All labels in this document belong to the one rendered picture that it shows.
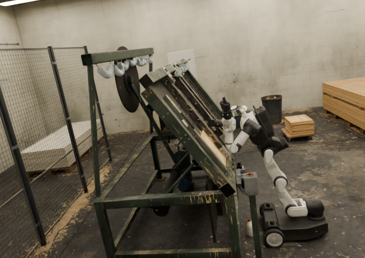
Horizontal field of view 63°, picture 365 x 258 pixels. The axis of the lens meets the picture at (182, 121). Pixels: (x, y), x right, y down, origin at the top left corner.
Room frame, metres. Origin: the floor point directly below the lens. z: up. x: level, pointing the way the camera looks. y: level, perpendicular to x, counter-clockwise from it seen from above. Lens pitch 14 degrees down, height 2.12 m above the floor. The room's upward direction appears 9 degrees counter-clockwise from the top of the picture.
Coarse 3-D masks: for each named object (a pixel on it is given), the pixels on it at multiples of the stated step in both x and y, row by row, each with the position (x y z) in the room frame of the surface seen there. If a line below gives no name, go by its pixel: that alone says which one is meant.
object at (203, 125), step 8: (168, 72) 3.21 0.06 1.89; (168, 80) 3.16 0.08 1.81; (168, 88) 3.16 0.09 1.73; (176, 88) 3.19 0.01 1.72; (176, 96) 3.15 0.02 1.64; (184, 104) 3.14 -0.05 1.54; (192, 112) 3.12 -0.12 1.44; (200, 128) 3.11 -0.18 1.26; (208, 128) 3.10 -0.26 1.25; (216, 144) 3.08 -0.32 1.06; (224, 152) 3.07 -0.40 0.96
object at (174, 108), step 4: (164, 96) 2.83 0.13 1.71; (168, 100) 2.80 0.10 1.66; (168, 104) 2.80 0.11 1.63; (172, 104) 2.79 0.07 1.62; (172, 108) 2.79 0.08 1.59; (176, 108) 2.78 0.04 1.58; (176, 112) 2.78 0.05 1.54; (180, 112) 2.80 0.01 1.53; (180, 116) 2.78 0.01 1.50; (184, 120) 2.77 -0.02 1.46; (188, 124) 2.77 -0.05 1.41; (188, 128) 2.77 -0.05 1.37; (192, 128) 2.76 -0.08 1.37; (192, 132) 2.76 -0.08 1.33; (196, 132) 2.77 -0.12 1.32; (200, 136) 2.78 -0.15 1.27; (204, 144) 2.74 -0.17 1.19; (204, 148) 2.74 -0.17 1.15; (208, 148) 2.74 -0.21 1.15; (208, 152) 2.74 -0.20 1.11; (212, 152) 2.74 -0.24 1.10; (212, 156) 2.73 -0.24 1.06; (216, 156) 2.74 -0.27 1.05; (216, 160) 2.72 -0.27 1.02; (220, 160) 2.76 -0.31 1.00; (220, 164) 2.72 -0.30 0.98; (224, 168) 2.71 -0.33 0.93; (224, 172) 2.71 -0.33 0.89
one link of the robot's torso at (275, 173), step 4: (268, 152) 2.84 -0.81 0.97; (272, 152) 2.83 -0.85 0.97; (264, 156) 2.86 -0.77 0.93; (268, 156) 2.84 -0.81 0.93; (272, 156) 2.84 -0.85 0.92; (264, 160) 2.86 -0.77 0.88; (268, 160) 2.84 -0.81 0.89; (272, 160) 2.84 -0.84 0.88; (268, 164) 2.85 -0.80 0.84; (272, 164) 2.84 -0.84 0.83; (268, 168) 2.86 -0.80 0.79; (272, 168) 2.87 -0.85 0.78; (276, 168) 2.86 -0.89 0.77; (268, 172) 2.88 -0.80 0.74; (272, 172) 2.87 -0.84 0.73; (276, 172) 2.86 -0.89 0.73; (280, 172) 2.85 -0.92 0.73; (272, 176) 2.87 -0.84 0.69; (276, 176) 2.86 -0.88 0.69; (280, 176) 2.84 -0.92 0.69; (284, 176) 2.85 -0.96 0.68
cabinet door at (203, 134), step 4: (204, 132) 3.08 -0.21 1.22; (204, 136) 2.97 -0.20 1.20; (208, 136) 3.09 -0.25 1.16; (204, 140) 2.88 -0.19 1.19; (208, 140) 3.00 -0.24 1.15; (208, 144) 2.89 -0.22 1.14; (212, 144) 3.02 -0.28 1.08; (212, 148) 2.92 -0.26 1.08; (216, 148) 3.02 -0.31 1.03; (216, 152) 2.94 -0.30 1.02; (220, 152) 3.04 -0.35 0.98; (220, 156) 2.94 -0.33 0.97; (224, 156) 3.06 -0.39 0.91; (224, 160) 2.96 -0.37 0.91; (224, 164) 2.86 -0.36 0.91
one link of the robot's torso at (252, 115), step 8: (256, 112) 2.90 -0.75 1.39; (264, 112) 2.83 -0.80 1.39; (256, 120) 2.81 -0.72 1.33; (264, 120) 2.83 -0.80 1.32; (264, 128) 2.83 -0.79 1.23; (272, 128) 2.82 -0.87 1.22; (256, 136) 2.83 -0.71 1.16; (264, 136) 2.83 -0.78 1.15; (272, 136) 2.84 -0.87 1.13; (256, 144) 2.86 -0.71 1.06
